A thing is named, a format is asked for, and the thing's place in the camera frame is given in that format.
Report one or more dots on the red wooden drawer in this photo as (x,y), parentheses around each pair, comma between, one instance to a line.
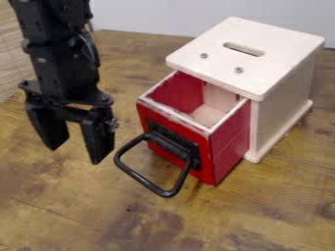
(205,115)

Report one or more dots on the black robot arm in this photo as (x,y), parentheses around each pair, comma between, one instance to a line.
(50,19)

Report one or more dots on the white wooden drawer cabinet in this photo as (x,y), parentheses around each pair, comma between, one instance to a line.
(261,62)

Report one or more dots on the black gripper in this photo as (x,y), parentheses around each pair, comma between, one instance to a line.
(64,93)

